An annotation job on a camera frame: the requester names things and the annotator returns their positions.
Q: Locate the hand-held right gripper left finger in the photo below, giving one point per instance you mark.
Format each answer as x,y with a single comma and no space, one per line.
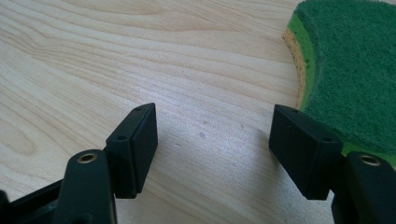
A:
134,152

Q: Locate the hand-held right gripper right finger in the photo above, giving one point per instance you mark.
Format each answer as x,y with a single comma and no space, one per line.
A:
303,152

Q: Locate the green scouring sponge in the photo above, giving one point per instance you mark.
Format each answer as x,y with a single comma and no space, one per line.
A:
351,71

